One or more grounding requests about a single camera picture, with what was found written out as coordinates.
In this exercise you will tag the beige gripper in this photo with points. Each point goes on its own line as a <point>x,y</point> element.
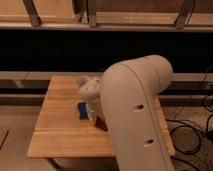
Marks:
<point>89,91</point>

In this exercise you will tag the orange pepper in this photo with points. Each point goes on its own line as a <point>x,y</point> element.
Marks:
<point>101,124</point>

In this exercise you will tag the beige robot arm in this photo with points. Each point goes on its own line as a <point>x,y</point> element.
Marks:
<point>123,97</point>

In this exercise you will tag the blue object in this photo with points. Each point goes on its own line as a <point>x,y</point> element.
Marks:
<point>82,110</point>

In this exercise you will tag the wooden table board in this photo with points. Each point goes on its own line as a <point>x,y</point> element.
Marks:
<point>59,132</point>

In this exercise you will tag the wooden shelf rack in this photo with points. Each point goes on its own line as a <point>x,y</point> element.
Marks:
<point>108,15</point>

